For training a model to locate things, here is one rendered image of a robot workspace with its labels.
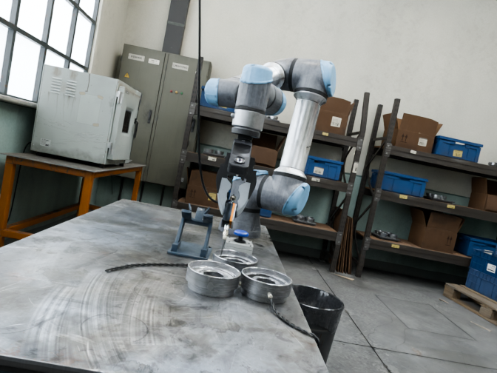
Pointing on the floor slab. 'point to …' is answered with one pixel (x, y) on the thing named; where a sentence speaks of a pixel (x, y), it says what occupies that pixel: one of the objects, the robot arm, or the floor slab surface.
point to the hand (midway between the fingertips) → (230, 211)
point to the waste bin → (320, 314)
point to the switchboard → (163, 103)
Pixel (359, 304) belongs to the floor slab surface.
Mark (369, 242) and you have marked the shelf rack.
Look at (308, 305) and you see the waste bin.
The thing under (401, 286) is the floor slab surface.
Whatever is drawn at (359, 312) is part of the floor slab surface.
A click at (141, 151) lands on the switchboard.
